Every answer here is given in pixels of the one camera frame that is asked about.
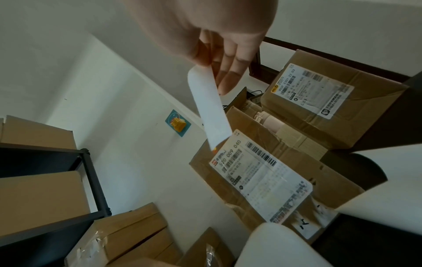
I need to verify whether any black metal shelf rack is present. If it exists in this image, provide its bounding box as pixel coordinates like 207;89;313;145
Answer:
0;142;113;249

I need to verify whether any teal wall poster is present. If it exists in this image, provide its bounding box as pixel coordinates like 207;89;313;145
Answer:
164;109;192;138

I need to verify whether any yellow wall holder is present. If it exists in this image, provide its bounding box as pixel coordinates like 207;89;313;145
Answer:
170;117;187;132

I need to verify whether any large plain cardboard box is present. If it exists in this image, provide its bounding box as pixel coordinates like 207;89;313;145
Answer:
0;170;92;237
0;114;77;150

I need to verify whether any person's right hand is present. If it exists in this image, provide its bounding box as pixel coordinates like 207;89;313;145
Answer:
123;0;280;96

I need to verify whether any small cardboard parcel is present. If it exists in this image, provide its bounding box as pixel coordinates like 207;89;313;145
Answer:
260;48;410;150

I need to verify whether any single red yellow sticker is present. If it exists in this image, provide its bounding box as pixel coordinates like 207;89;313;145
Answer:
187;64;233;151

